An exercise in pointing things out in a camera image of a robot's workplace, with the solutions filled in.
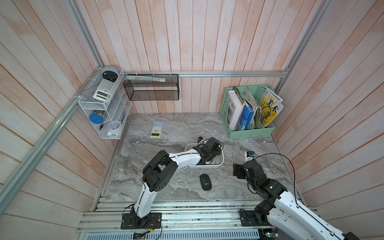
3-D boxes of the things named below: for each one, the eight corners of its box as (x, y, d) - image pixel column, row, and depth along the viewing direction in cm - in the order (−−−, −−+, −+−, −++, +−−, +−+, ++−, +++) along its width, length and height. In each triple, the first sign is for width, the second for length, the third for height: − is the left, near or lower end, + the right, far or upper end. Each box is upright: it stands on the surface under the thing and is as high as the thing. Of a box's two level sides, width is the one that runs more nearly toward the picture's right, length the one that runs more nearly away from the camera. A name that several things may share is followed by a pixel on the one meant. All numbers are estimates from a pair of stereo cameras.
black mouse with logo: (200, 190, 85) (201, 189, 83) (200, 175, 91) (200, 173, 89) (211, 190, 85) (212, 189, 83) (210, 175, 91) (210, 173, 89)
